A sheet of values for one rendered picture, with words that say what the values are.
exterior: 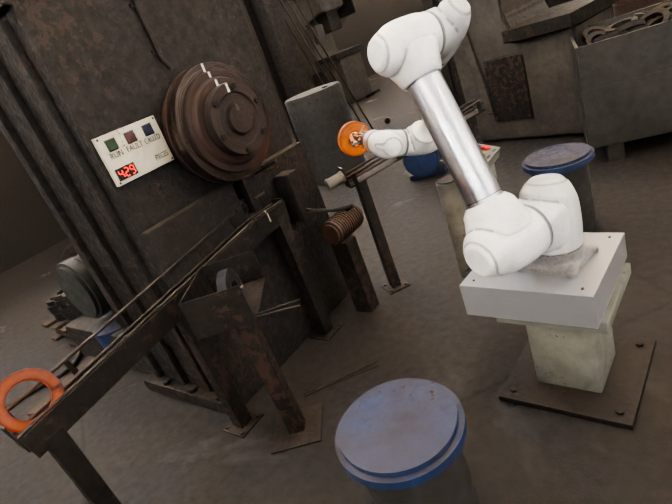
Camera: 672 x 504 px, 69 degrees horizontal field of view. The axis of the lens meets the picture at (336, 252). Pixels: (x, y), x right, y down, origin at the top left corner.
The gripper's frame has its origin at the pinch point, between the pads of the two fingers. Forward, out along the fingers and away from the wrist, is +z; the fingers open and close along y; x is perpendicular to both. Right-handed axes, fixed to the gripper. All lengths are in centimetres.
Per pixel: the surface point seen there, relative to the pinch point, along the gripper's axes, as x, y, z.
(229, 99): 34, -47, -9
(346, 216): -34.6, -15.5, 0.5
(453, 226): -55, 28, -18
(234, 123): 26, -49, -13
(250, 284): -22, -70, -48
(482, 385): -81, -11, -86
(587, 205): -67, 88, -37
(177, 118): 35, -68, -14
